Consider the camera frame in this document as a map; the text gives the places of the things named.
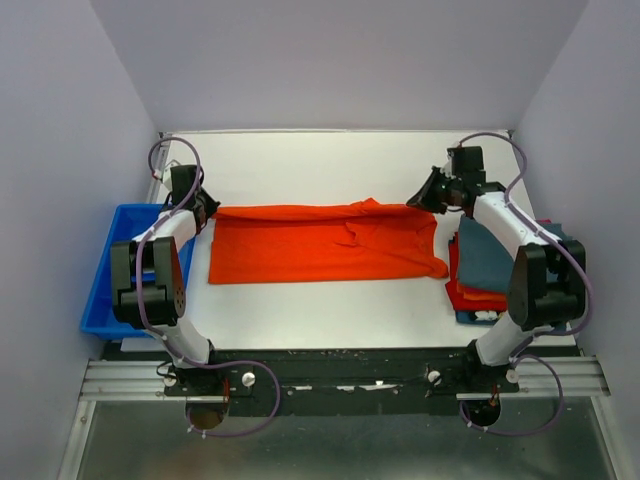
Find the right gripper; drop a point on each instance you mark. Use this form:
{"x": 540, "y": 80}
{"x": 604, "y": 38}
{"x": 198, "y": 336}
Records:
{"x": 425, "y": 195}

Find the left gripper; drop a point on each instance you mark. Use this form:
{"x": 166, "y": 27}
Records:
{"x": 211, "y": 204}

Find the orange t shirt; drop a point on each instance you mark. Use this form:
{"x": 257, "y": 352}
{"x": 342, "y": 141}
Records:
{"x": 365, "y": 240}

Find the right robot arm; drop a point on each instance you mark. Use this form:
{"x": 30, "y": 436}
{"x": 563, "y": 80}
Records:
{"x": 524, "y": 320}

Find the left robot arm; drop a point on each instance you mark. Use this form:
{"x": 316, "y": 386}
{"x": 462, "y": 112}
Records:
{"x": 147, "y": 281}

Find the blue plastic bin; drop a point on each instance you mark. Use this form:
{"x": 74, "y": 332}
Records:
{"x": 130, "y": 222}

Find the folded teal t shirt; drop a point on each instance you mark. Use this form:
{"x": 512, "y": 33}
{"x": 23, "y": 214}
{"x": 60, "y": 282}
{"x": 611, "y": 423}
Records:
{"x": 480, "y": 260}

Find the folded red t shirt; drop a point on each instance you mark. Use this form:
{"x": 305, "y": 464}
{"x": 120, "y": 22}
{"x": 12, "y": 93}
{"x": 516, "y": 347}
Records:
{"x": 467, "y": 298}

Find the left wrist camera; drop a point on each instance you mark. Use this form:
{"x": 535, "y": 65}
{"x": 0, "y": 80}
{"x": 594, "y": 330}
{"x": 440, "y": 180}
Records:
{"x": 163, "y": 174}

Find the aluminium frame rail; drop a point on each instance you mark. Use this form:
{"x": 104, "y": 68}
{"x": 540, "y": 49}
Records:
{"x": 104, "y": 382}

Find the black mounting base rail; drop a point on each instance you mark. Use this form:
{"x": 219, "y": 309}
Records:
{"x": 340, "y": 382}

